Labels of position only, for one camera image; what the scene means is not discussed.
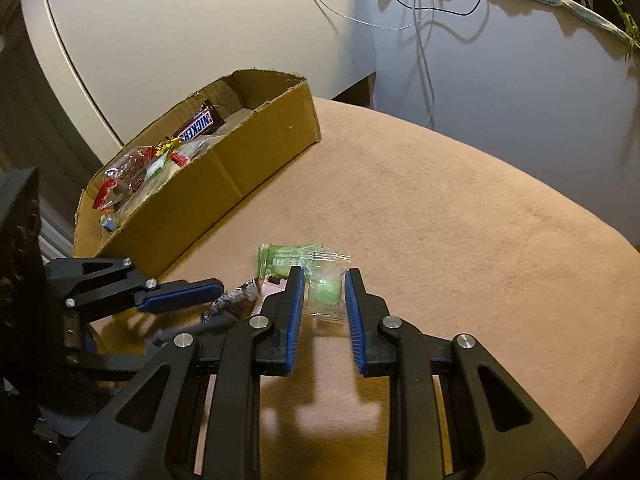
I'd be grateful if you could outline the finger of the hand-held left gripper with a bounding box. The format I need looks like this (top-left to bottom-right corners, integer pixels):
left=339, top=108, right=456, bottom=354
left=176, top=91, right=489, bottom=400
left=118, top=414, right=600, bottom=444
left=45, top=256, right=223, bottom=326
left=150, top=312, right=241, bottom=352

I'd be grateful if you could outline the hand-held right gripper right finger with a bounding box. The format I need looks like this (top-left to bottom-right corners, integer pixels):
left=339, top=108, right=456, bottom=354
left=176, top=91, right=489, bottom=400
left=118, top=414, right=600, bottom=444
left=344, top=267, right=586, bottom=480

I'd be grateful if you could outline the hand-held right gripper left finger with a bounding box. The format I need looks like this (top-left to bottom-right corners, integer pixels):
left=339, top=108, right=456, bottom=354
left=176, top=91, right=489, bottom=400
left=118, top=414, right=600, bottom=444
left=57, top=266, right=306, bottom=480

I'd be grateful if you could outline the clear green candy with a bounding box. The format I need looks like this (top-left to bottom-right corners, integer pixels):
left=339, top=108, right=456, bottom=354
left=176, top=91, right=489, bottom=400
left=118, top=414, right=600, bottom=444
left=300, top=247, right=352, bottom=323

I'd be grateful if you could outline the black striped candy packet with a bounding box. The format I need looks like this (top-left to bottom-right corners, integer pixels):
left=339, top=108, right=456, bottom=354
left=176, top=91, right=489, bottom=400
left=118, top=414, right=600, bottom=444
left=202, top=280, right=261, bottom=323

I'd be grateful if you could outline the white green snack packet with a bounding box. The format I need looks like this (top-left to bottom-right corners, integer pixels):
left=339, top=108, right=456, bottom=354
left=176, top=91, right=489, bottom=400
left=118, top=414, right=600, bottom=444
left=145, top=155, right=169, bottom=181

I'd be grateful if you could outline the clear bag with chocolate cookie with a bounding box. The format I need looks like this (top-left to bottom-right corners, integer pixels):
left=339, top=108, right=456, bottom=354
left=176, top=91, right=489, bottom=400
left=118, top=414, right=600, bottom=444
left=102, top=145, right=157, bottom=196

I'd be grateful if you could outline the brown cardboard box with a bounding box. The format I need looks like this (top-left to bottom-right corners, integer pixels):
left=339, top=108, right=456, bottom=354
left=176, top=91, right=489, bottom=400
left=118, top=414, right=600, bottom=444
left=74, top=67, right=322, bottom=281

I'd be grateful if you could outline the brown and blue chocolate bar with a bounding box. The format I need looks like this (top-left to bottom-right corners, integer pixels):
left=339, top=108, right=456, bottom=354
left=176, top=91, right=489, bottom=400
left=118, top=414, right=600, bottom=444
left=172, top=101, right=226, bottom=143

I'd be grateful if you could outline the white cabinet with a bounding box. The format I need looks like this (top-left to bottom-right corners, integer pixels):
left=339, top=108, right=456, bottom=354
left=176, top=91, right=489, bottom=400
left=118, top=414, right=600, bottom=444
left=20, top=0, right=377, bottom=161

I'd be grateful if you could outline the potted green plant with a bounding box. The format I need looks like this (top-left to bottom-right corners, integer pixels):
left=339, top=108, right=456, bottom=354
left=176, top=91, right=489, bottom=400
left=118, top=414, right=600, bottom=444
left=607, top=0, right=640, bottom=56

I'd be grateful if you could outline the thick white cable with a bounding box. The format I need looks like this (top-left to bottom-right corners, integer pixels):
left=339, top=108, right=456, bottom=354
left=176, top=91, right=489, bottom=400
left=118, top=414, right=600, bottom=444
left=407, top=0, right=436, bottom=128

